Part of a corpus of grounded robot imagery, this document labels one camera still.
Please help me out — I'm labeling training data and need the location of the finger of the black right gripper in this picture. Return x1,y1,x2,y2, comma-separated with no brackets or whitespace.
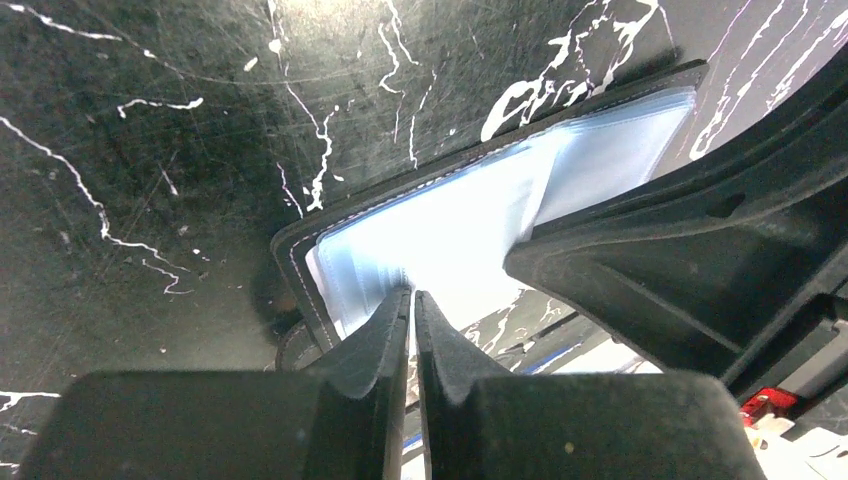
505,50,847,396

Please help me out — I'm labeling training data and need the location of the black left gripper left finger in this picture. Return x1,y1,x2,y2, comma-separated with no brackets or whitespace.
18,288,411,479

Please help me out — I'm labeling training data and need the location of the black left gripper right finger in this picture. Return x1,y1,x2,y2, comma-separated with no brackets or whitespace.
414,291,764,479

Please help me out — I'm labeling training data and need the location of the black card holder wallet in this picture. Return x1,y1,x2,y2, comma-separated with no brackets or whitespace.
271,60,709,371

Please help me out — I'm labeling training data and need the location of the black marbled table mat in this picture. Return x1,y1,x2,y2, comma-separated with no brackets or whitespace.
1,1,847,479

